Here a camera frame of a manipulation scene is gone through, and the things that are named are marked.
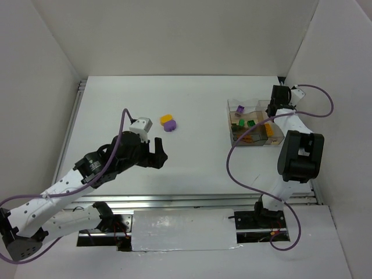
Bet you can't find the brown lego brick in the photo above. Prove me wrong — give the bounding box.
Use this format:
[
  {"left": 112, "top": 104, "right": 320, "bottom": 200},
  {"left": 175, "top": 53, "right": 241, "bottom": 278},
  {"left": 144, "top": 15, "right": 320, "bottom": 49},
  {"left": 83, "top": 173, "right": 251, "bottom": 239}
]
[{"left": 237, "top": 134, "right": 257, "bottom": 144}]

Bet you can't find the yellow rounded block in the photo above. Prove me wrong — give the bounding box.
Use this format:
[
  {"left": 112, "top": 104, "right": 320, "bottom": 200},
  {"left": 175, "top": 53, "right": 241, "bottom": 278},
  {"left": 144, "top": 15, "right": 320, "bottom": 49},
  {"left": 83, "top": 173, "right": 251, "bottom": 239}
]
[{"left": 160, "top": 114, "right": 173, "bottom": 126}]

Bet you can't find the green small lego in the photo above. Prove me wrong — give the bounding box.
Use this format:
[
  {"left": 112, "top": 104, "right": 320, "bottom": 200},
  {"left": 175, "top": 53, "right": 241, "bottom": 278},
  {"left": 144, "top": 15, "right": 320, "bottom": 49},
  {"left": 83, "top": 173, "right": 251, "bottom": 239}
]
[{"left": 247, "top": 120, "right": 256, "bottom": 128}]

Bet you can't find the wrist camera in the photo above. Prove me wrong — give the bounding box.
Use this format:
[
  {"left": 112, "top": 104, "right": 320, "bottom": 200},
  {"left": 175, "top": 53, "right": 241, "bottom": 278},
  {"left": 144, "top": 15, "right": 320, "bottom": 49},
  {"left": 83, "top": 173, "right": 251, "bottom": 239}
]
[
  {"left": 289, "top": 85, "right": 306, "bottom": 107},
  {"left": 129, "top": 117, "right": 152, "bottom": 143}
]

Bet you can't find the silver tape sheet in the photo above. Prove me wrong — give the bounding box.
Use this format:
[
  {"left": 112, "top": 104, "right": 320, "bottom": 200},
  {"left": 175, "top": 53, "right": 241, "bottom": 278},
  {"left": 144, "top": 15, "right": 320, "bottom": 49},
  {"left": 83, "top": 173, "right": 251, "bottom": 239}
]
[{"left": 131, "top": 209, "right": 238, "bottom": 252}]

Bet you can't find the left aluminium rail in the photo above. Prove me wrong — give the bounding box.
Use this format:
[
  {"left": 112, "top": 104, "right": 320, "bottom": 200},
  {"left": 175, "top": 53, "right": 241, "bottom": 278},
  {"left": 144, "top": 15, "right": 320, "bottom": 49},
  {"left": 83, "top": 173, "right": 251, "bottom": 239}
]
[{"left": 53, "top": 80, "right": 87, "bottom": 181}]

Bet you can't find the purple rounded block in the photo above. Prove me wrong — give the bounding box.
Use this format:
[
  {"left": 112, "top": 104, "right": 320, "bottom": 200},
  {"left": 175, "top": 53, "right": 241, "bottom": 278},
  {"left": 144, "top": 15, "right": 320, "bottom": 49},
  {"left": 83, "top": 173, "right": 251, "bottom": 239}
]
[{"left": 163, "top": 120, "right": 177, "bottom": 132}]

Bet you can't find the yellow lego brick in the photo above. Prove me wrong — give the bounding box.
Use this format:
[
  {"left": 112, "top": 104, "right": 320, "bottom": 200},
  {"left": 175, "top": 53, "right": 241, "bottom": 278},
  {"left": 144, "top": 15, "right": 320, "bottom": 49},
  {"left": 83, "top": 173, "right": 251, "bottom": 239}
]
[{"left": 264, "top": 123, "right": 274, "bottom": 137}]

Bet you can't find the clear tall side bin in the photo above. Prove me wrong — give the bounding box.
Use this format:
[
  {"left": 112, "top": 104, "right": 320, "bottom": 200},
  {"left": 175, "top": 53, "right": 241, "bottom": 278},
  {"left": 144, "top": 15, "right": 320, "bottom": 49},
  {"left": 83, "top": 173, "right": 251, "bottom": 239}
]
[{"left": 258, "top": 100, "right": 284, "bottom": 145}]

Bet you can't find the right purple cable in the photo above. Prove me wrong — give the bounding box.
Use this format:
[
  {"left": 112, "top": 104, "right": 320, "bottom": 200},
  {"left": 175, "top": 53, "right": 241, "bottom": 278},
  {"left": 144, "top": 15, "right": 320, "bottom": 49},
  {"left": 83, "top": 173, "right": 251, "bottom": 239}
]
[{"left": 226, "top": 84, "right": 334, "bottom": 251}]

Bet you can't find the aluminium rail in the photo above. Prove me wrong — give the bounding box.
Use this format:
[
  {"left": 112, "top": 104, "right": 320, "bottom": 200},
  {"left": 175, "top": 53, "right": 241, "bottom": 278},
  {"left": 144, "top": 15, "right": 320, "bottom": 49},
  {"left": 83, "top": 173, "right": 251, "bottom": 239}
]
[
  {"left": 53, "top": 80, "right": 87, "bottom": 181},
  {"left": 66, "top": 194, "right": 317, "bottom": 210}
]

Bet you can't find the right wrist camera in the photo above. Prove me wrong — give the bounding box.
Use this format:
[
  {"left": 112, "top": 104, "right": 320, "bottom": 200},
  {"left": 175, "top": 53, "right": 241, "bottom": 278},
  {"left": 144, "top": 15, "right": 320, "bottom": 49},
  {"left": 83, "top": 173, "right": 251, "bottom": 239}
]
[{"left": 289, "top": 85, "right": 306, "bottom": 107}]

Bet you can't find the purple small lego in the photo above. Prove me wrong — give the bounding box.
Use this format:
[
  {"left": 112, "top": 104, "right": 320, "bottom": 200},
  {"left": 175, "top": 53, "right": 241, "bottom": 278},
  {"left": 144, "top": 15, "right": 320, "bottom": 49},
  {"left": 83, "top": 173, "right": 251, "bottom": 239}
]
[{"left": 236, "top": 105, "right": 245, "bottom": 113}]

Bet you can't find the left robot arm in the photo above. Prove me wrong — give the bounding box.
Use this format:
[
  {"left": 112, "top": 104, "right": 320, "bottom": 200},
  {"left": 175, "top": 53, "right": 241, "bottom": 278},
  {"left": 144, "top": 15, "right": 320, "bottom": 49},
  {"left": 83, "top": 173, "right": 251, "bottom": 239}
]
[{"left": 1, "top": 131, "right": 168, "bottom": 264}]

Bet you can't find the aluminium front rail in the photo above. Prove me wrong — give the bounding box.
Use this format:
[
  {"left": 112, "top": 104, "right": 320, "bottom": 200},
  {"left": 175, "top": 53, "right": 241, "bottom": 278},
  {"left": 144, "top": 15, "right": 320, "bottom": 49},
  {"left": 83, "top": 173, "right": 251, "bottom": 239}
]
[{"left": 66, "top": 194, "right": 317, "bottom": 210}]

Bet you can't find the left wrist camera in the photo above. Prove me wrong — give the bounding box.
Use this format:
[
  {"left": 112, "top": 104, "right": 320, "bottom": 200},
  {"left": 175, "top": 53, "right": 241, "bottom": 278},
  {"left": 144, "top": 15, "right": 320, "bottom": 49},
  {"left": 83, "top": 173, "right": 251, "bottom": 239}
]
[{"left": 129, "top": 117, "right": 152, "bottom": 143}]

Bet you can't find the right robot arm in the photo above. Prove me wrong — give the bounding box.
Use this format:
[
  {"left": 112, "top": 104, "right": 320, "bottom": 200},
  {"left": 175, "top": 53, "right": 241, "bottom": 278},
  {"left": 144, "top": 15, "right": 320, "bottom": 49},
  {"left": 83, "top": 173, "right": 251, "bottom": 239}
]
[{"left": 254, "top": 85, "right": 324, "bottom": 224}]

